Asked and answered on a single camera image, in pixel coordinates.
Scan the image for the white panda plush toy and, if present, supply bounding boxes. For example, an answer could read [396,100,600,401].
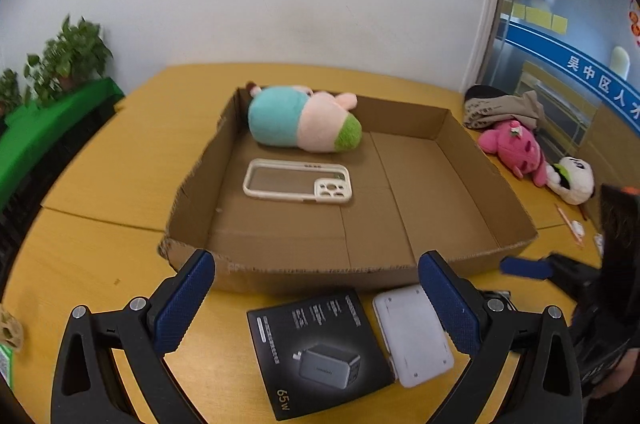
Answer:
[545,156,596,205]

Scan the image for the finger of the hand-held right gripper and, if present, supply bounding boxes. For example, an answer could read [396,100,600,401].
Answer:
[500,255,553,279]

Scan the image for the person's right hand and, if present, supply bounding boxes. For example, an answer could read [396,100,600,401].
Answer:
[592,349,635,401]

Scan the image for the black charger box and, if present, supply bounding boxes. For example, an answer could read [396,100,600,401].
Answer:
[246,287,396,421]

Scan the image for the pencil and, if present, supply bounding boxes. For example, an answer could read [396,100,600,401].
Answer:
[556,204,586,249]

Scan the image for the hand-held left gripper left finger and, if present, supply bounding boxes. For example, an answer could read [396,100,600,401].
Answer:
[50,249,217,424]

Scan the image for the teal and pink plush toy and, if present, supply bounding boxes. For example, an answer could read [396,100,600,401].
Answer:
[245,81,363,153]

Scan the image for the yellow sticky notes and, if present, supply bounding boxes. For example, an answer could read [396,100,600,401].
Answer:
[510,2,570,33]

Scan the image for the small potted plant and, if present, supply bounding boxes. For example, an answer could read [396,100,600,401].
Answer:
[0,68,27,115]

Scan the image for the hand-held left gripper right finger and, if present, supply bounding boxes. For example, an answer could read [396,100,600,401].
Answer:
[418,250,584,424]

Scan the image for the beige clothing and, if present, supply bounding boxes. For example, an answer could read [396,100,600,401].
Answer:
[462,84,548,131]

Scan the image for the green packet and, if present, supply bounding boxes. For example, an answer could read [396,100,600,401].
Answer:
[0,344,14,391]

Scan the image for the brown cardboard box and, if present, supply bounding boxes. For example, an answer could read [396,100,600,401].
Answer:
[158,86,539,295]

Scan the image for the brown cardboard panel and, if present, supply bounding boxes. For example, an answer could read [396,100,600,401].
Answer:
[577,102,640,205]

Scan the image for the white device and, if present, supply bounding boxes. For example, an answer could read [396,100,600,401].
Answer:
[372,285,456,389]

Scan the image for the cream phone case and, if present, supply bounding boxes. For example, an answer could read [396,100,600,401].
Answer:
[243,159,354,205]

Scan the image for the large potted plant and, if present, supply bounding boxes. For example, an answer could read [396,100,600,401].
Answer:
[25,16,114,105]

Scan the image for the beige woven object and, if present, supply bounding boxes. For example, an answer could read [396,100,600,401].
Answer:
[0,309,25,353]

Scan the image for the blue wall banner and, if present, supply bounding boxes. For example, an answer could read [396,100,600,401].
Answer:
[492,14,640,121]

